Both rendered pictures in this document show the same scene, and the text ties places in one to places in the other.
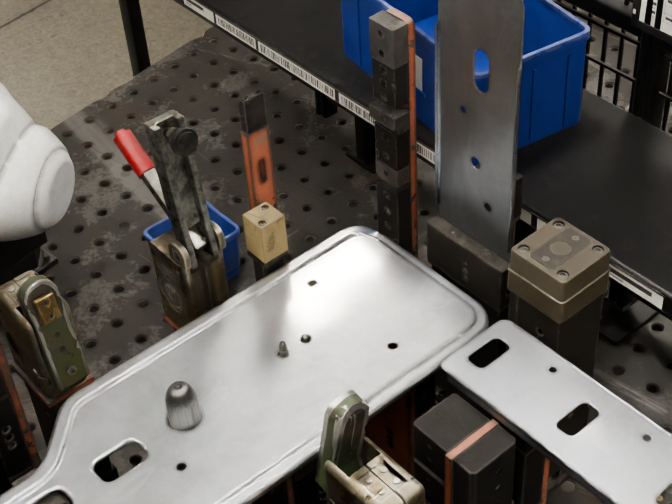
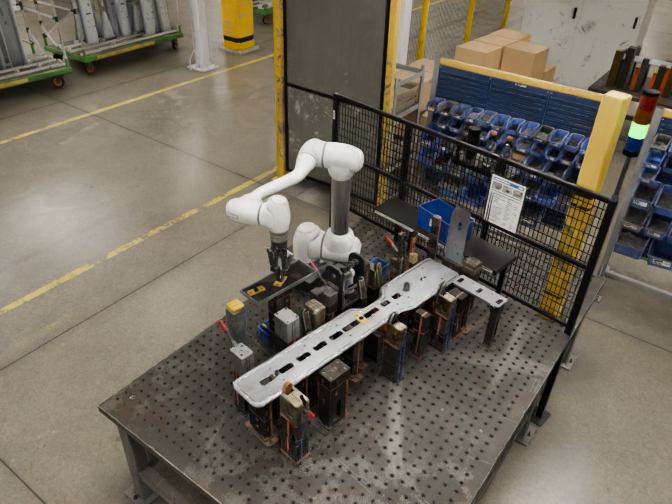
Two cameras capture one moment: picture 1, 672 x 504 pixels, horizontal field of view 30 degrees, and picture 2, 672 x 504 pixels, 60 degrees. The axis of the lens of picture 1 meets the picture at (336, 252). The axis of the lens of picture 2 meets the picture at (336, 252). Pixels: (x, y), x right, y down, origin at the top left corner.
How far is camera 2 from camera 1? 1.96 m
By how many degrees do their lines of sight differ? 10
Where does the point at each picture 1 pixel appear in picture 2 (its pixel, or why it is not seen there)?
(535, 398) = (471, 287)
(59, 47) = not seen: hidden behind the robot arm
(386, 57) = (435, 224)
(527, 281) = (466, 267)
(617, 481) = (488, 299)
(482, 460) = (462, 297)
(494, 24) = (464, 217)
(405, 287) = (441, 269)
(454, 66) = (453, 225)
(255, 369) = (416, 282)
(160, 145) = (401, 238)
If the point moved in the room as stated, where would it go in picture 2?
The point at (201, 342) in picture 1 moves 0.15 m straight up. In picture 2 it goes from (404, 277) to (407, 254)
